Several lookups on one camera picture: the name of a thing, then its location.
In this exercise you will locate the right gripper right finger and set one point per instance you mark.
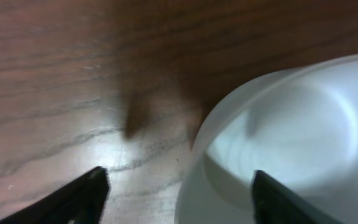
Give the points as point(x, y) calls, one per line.
point(274, 203)

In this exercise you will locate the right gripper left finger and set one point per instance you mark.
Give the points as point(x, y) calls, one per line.
point(80, 201)

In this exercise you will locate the grey bowl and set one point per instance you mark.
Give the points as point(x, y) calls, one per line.
point(299, 126)

